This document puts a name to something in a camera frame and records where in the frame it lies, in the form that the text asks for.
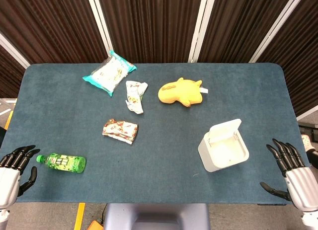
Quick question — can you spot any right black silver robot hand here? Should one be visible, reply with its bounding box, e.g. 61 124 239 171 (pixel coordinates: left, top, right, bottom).
259 138 318 212

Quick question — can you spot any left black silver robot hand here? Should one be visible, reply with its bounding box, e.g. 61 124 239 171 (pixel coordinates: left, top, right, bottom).
0 145 41 208

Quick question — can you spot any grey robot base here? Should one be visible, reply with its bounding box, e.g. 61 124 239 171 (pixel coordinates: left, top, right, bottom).
102 203 211 230

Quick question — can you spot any small white trash bin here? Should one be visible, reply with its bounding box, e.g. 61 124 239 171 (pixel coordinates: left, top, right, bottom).
197 118 250 172

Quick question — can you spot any white shoe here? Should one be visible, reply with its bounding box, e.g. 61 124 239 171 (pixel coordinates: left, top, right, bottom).
301 134 315 153

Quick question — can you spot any green plastic drink bottle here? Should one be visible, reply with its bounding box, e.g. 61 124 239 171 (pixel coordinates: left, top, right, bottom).
36 153 87 174

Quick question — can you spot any yellow floor tape strip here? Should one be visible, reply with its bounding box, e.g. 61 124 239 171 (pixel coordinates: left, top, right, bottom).
74 202 86 230

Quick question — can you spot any orange box on floor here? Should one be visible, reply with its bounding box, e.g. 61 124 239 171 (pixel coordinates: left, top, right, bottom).
87 220 104 230

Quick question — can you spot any crumpled brown white wrapper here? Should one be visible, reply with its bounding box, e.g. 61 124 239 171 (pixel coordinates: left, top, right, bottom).
102 118 140 145

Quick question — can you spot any teal clear snack bag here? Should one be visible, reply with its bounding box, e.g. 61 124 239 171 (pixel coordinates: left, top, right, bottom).
82 50 138 97

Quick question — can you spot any yellow plush toy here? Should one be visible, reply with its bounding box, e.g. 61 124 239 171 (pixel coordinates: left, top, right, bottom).
158 77 209 108

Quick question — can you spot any crumpled white snack wrapper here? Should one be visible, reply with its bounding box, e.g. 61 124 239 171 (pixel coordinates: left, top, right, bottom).
125 80 149 115

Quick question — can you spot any blue felt table mat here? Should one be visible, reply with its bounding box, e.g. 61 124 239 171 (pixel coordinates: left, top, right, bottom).
0 63 311 205

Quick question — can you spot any brown folding screen partition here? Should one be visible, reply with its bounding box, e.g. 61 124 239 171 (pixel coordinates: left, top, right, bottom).
0 0 318 118

